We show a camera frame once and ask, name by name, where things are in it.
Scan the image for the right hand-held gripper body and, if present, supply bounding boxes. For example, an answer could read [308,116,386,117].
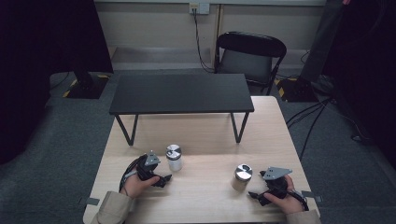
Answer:
[260,166,293,200]

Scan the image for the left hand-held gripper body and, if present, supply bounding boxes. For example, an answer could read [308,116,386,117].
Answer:
[135,150,162,181]

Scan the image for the white powder jar silver lid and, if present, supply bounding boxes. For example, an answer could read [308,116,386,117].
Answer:
[165,144,184,173]

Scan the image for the brown powder jar silver lid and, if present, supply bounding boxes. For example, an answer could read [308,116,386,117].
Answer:
[231,163,254,192]

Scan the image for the black shelf with metal legs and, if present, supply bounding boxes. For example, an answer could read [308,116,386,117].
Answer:
[108,73,255,147]

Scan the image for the person's left hand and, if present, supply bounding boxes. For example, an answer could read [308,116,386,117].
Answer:
[123,174,161,200]

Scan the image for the person's right hand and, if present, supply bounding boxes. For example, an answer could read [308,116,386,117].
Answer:
[263,175,304,215]

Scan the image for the black stand base yellow stripes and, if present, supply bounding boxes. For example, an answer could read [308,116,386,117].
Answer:
[62,74,110,100]
[275,77,320,103]

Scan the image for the black folding chair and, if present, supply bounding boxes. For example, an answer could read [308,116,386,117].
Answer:
[214,31,288,96]

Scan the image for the black curtain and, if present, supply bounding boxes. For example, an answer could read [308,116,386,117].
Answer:
[0,0,115,166]
[321,0,396,171]

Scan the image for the left hand-held gripper cable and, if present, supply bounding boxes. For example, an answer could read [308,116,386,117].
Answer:
[119,157,141,194]

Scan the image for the hand-held gripper cable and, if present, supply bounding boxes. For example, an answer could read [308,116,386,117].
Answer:
[119,157,141,194]
[288,189,310,212]

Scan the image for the right hand-held gripper cable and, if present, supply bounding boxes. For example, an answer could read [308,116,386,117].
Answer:
[288,189,310,212]

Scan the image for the black floor cable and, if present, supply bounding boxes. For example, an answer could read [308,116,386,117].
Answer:
[298,104,329,161]
[286,97,332,129]
[49,72,71,91]

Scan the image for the black wall socket cable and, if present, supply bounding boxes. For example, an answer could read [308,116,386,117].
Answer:
[192,8,216,74]

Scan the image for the grey stand post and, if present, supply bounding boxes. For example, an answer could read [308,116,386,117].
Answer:
[300,0,345,83]

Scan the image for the white wall socket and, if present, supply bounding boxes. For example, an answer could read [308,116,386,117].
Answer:
[189,2,210,15]

